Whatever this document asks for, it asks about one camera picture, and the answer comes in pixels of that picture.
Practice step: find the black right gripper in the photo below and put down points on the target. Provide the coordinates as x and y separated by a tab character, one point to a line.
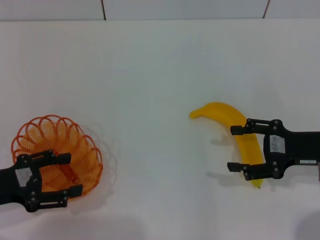
300	145

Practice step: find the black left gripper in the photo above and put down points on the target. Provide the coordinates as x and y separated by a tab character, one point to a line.
15	182

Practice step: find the yellow banana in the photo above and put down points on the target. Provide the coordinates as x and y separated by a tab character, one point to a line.
220	110

